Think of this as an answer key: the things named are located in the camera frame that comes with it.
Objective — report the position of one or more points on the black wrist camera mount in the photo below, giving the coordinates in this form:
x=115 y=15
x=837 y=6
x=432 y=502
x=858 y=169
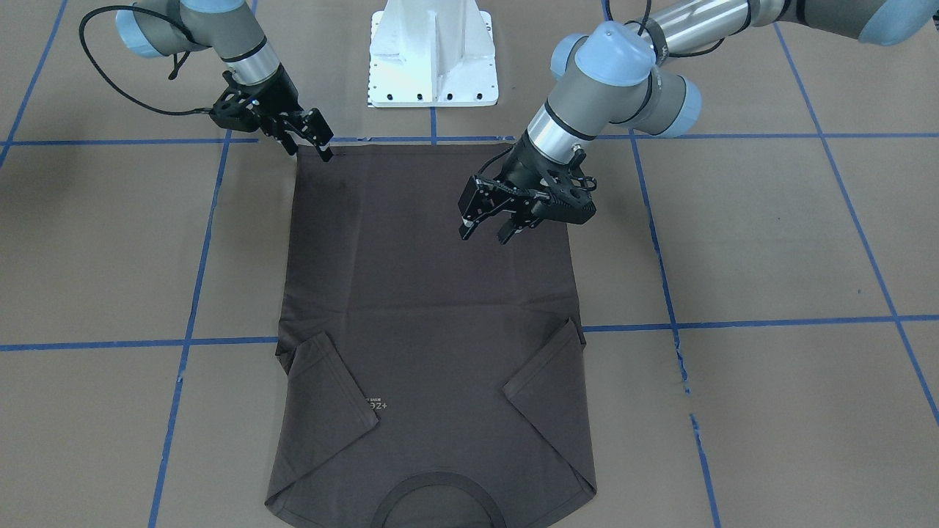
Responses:
x=568 y=195
x=231 y=111

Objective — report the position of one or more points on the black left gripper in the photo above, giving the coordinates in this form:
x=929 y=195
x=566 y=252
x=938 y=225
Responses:
x=519 y=167

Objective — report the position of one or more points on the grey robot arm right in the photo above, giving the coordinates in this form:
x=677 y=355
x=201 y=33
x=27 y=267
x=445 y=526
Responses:
x=230 y=28

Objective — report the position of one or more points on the white metal mounting base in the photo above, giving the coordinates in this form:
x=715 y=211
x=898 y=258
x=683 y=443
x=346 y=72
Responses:
x=432 y=54

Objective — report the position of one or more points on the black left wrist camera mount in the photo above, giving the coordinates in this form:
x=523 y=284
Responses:
x=568 y=195

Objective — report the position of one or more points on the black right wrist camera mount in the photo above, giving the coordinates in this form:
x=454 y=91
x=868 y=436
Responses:
x=231 y=111

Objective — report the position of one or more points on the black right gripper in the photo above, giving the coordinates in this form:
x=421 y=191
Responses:
x=276 y=96

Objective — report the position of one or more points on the dark brown t-shirt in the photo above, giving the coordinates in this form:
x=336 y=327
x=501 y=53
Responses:
x=432 y=382

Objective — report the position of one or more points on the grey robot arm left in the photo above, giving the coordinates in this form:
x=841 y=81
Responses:
x=615 y=76

